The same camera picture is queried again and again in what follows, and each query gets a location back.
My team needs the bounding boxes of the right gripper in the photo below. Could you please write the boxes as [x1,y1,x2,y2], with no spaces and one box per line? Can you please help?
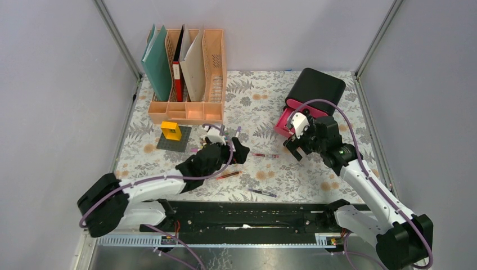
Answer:
[283,118,326,161]

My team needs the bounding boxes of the white purple marker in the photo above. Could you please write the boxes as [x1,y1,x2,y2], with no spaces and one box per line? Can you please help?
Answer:
[235,126,241,137]

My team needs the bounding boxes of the black pink drawer box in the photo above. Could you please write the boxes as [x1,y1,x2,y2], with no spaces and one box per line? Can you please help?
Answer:
[274,67,346,138]

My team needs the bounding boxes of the red binder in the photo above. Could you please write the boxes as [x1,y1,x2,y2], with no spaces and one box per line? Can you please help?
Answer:
[172,25,185,102]

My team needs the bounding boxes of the beige kraft notebook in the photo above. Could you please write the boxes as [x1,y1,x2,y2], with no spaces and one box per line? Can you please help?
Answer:
[179,25,205,102]

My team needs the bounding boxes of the teal folder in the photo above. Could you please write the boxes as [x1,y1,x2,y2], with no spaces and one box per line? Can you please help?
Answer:
[141,24,172,102]

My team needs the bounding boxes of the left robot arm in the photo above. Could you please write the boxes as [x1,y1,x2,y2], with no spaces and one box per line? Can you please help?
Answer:
[77,136,250,238]

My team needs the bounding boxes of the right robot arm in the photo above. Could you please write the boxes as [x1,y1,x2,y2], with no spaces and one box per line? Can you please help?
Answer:
[284,112,433,269]

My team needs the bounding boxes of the dark red pen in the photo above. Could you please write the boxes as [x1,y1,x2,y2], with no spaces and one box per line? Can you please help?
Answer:
[252,153,279,158]

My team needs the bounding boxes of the purple pen near front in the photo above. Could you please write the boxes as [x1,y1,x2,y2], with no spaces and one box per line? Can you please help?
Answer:
[247,188,277,198]

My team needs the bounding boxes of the orange plastic file organizer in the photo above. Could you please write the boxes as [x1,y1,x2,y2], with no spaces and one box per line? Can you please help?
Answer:
[148,29,227,125]

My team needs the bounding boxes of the floral table mat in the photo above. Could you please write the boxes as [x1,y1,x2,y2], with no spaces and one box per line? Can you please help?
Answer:
[115,71,362,204]

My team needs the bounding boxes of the yellow block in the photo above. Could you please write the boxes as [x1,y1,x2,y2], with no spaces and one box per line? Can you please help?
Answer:
[160,121,182,141]

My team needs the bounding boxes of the grey baseplate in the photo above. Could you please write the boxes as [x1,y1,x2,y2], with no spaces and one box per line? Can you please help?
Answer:
[156,125,192,152]

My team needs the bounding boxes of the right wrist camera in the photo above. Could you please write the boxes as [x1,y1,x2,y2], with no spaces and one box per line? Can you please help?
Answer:
[290,112,310,139]

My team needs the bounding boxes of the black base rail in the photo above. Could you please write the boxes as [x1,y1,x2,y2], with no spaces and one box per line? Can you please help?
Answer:
[157,200,343,246]

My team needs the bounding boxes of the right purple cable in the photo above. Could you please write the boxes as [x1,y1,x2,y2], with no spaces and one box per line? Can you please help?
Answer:
[287,98,434,270]

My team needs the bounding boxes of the purple cable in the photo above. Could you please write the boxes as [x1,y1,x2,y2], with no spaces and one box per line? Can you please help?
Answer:
[78,123,236,270]
[287,98,434,270]

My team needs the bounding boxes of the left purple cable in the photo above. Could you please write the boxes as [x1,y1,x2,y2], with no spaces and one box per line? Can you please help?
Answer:
[78,123,236,270]

